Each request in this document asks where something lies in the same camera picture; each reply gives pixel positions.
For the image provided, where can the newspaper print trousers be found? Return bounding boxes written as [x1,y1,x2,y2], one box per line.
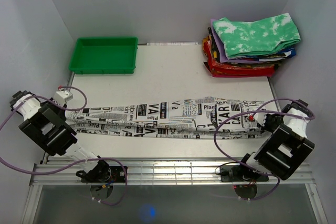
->
[66,97,264,139]

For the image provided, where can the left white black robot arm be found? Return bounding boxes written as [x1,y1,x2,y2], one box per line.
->
[10,90,112,183]

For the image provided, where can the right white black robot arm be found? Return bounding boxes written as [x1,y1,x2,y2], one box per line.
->
[237,99,314,181]

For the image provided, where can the blue folded trousers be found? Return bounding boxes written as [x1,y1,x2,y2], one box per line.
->
[274,47,297,58]

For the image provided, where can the red folded trousers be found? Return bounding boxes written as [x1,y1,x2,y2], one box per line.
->
[202,43,278,78]

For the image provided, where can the green tie-dye folded trousers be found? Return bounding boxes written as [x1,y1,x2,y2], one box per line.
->
[213,13,301,59]

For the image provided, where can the yellow black folded trousers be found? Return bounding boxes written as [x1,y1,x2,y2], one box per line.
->
[202,27,220,62]

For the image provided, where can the green plastic tray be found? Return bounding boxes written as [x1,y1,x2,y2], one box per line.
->
[69,37,138,74]

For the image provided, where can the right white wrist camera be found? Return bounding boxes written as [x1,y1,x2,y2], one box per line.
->
[248,111,267,126]

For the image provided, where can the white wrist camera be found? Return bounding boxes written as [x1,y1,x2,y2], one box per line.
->
[54,90,73,106]
[248,111,267,126]

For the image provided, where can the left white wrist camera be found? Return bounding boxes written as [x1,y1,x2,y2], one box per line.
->
[54,90,73,106]

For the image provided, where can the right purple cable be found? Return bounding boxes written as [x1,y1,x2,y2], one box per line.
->
[213,98,316,200]

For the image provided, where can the purple cable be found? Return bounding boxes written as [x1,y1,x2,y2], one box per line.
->
[213,98,316,200]
[0,86,129,206]

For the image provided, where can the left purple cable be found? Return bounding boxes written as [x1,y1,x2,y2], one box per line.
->
[0,86,129,206]

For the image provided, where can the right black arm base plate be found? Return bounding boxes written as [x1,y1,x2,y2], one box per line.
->
[219,165,269,182]

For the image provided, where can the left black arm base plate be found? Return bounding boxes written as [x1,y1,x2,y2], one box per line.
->
[76,166,127,183]

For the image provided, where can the aluminium frame rail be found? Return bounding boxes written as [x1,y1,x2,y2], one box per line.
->
[30,159,315,186]

